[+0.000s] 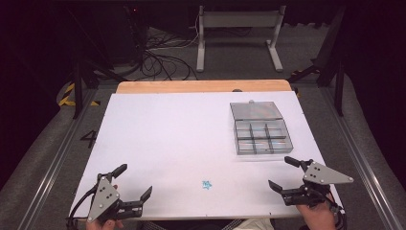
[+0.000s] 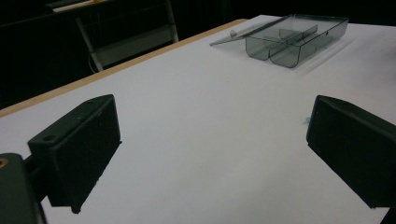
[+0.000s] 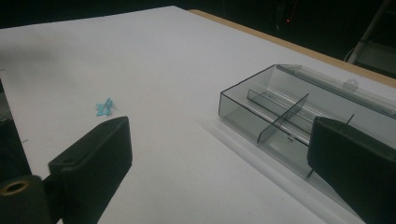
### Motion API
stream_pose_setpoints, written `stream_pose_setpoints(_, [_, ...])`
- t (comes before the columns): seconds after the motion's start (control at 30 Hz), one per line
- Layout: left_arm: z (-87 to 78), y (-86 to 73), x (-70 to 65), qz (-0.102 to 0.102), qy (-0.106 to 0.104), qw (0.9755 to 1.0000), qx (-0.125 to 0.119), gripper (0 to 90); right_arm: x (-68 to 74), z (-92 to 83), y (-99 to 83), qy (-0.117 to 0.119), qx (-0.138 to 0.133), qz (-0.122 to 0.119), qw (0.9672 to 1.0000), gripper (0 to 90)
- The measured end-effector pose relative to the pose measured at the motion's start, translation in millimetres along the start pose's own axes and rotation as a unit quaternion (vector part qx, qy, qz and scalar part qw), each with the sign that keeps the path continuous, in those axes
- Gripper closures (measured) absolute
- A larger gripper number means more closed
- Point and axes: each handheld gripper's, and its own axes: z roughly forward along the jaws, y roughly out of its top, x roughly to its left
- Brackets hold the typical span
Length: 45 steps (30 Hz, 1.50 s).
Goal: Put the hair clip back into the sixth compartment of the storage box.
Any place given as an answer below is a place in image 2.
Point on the clear grey plastic compartment box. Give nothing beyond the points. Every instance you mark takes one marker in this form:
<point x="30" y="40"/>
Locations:
<point x="289" y="39"/>

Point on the small blue scrap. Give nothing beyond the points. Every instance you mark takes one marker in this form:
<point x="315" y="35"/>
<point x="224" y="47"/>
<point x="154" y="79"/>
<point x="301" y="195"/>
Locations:
<point x="308" y="119"/>

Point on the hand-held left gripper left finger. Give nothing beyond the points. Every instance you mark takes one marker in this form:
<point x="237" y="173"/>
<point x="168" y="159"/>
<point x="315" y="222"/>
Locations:
<point x="81" y="149"/>

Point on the white metal frame stand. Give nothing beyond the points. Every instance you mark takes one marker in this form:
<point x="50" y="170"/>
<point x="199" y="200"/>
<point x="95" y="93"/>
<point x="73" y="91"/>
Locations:
<point x="130" y="40"/>

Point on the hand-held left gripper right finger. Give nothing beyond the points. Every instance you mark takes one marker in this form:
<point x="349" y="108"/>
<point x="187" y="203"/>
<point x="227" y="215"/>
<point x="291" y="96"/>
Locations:
<point x="355" y="146"/>

